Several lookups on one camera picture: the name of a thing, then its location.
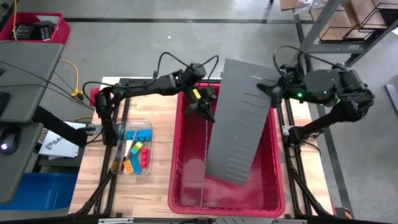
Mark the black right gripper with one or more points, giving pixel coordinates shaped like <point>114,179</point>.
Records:
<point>295,82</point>

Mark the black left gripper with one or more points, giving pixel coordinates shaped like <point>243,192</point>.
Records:
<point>194,77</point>

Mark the large red plastic bin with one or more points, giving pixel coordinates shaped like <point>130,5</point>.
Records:
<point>192,155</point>

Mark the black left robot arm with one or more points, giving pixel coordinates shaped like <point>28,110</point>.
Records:
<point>140,88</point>

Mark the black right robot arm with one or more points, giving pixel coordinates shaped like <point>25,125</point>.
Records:
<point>342,90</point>

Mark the yellow tag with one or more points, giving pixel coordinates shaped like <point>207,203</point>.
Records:
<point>196,93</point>

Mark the long blue toy brick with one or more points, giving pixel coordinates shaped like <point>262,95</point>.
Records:
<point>140,134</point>

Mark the clear plastic tray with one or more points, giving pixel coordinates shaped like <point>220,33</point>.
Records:
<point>147,168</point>

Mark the white printed tag card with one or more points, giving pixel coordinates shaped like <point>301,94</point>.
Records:
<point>127,148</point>

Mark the cardboard boxes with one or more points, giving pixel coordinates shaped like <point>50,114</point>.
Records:
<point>332,21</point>

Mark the red clamp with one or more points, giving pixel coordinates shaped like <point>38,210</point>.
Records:
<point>93,95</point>

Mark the grey metal bar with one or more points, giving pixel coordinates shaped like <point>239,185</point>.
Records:
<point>392,99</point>

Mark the black bar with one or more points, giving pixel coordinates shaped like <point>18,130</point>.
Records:
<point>59,126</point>

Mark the white printed paper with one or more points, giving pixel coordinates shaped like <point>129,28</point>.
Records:
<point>59,149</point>

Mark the small red crate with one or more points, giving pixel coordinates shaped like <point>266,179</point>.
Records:
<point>62,34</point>

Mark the black electronic box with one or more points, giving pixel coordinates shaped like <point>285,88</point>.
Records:
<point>24,31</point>
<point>45,31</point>

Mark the grey desk top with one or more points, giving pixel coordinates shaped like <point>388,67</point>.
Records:
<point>28,74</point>

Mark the blue plastic bin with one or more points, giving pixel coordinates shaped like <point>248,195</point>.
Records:
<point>37,191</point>

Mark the grey mouse platform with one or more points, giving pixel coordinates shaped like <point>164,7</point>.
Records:
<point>15,174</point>

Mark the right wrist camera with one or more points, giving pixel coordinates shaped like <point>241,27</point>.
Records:
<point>276,98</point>

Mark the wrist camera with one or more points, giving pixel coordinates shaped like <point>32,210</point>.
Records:
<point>276,98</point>
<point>210,95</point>

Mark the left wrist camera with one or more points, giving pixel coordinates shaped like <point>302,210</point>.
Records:
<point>210,95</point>

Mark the grey metal cart frame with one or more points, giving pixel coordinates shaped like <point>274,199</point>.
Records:
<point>314,28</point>

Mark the black table frame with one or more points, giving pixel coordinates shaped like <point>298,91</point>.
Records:
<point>109,199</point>

